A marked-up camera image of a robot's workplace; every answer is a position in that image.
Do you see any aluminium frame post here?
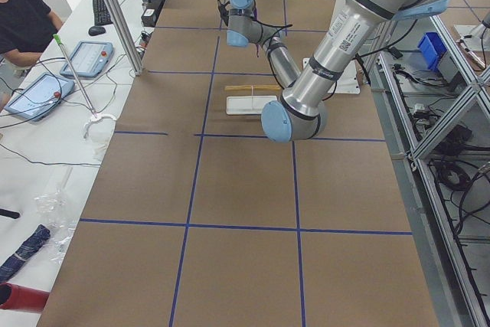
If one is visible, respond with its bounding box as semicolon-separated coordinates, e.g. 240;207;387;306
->
104;0;142;76

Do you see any clear plastic wrap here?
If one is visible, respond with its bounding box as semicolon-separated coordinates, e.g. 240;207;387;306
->
34;166;77;265

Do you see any teach pendant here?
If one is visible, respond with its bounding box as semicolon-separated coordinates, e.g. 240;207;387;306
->
70;41;114;78
5;73;74;121

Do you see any purple towel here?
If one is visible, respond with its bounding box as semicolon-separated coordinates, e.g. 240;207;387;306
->
253;7;263;57

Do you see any metal reacher grabber stick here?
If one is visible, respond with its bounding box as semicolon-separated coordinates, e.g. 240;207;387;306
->
53;34;117;139

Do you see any near teach pendant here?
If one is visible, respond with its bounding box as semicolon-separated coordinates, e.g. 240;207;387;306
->
5;73;74;121

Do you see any aluminium frame cage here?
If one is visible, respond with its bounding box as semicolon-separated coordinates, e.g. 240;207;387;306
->
361;8;489;326

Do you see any far teach pendant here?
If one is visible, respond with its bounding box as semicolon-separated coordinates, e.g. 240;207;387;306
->
70;41;114;78

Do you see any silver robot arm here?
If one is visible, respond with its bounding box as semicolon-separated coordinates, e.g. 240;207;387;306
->
227;0;449;142

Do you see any red cylinder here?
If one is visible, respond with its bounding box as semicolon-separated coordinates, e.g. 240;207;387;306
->
1;283;50;313

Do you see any blue plastic bin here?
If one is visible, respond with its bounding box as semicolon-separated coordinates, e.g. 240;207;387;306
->
417;32;447;72

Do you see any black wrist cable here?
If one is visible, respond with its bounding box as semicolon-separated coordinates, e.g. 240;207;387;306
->
216;0;233;25

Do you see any folded dark blue umbrella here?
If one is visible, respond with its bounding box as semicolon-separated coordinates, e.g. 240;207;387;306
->
1;224;51;283

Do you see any black keyboard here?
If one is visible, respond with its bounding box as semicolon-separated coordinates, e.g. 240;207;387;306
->
92;0;113;26

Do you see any white wooden towel rack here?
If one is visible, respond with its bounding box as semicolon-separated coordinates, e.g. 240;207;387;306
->
224;84;282;116

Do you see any black computer mouse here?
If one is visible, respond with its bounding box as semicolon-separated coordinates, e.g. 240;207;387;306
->
88;25;106;37

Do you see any person in black shirt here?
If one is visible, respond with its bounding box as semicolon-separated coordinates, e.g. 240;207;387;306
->
1;0;64;67

